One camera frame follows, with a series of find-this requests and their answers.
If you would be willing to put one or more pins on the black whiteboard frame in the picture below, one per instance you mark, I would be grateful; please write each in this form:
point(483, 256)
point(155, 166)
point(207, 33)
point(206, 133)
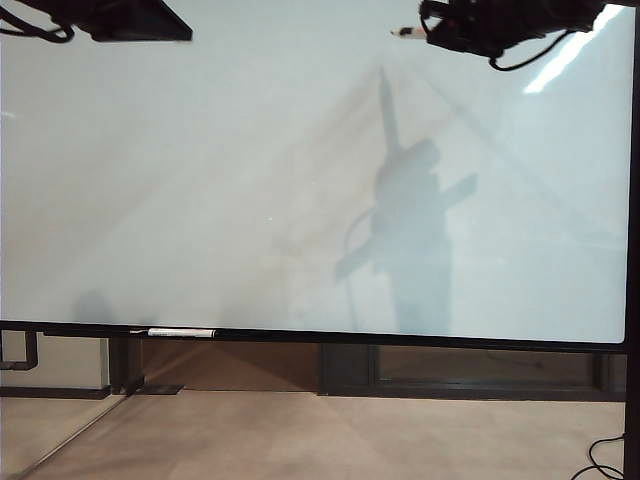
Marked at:
point(634, 250)

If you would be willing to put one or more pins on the black pipe bracket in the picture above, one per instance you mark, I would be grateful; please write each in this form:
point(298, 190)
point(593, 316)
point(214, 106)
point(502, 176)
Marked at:
point(32, 350)

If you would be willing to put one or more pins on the white glass whiteboard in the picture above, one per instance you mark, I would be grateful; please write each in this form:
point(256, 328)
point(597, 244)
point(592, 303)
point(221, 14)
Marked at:
point(250, 175)

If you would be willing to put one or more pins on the black floor base rail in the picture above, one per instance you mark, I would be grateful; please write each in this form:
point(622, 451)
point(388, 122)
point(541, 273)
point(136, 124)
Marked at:
point(50, 393)

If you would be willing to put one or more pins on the black floor foot plate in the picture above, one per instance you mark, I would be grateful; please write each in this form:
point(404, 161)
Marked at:
point(165, 389)

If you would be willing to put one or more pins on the white whiteboard marker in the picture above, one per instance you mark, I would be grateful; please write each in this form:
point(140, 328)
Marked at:
point(412, 32)
point(180, 332)

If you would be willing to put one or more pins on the glass partition frame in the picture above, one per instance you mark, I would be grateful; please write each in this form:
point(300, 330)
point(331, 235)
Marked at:
point(345, 370)

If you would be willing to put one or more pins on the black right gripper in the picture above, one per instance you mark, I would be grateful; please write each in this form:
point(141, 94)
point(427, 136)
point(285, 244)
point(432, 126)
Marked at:
point(465, 25)

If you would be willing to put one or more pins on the black whiteboard stand leg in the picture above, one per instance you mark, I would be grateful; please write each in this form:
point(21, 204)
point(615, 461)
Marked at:
point(125, 365)

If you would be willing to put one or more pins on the metal floor strip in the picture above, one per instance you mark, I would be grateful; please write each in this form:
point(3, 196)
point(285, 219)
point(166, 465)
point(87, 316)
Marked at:
point(75, 435)

